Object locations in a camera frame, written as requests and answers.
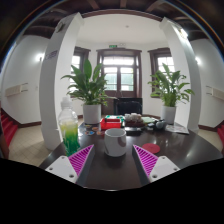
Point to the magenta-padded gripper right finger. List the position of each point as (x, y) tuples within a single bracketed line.
[(161, 167)]

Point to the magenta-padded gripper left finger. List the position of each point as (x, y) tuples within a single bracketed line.
[(63, 166)]

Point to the clear bottle with green label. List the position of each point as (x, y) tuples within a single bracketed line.
[(69, 130)]

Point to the flat round red coaster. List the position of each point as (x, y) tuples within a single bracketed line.
[(151, 148)]

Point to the white printed papers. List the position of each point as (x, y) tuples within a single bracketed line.
[(177, 129)]

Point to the dark grey round object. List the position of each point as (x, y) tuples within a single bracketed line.
[(160, 124)]

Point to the small round blue coaster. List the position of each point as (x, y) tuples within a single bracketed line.
[(90, 132)]

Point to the black flat device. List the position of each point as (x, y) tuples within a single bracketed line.
[(134, 130)]

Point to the small round orange coaster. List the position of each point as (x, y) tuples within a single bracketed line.
[(95, 128)]

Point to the white ceramic mug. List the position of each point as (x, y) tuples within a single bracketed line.
[(115, 143)]

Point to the green plant in white pot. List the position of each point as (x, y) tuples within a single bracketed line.
[(168, 115), (91, 113)]

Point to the dark tea tray with cups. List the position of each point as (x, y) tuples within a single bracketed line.
[(134, 120)]

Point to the black chair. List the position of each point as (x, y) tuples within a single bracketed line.
[(128, 106)]

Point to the dark wooden glazed door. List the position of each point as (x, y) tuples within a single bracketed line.
[(119, 76)]

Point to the dark wooden framed window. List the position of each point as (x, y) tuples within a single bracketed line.
[(165, 61), (77, 61)]

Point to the green exit sign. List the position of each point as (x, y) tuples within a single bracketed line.
[(113, 46)]

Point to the white wall radiator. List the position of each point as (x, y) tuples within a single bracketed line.
[(15, 89), (216, 93)]

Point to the glowing wall lamp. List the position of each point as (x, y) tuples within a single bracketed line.
[(198, 60), (39, 57)]

